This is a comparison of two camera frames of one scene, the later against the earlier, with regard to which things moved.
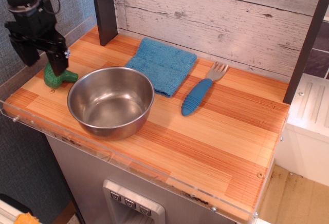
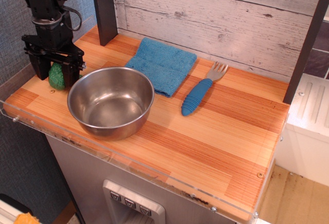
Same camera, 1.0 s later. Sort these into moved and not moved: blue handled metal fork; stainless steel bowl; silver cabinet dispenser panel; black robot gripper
Moved: black robot gripper
Not moved: silver cabinet dispenser panel; blue handled metal fork; stainless steel bowl
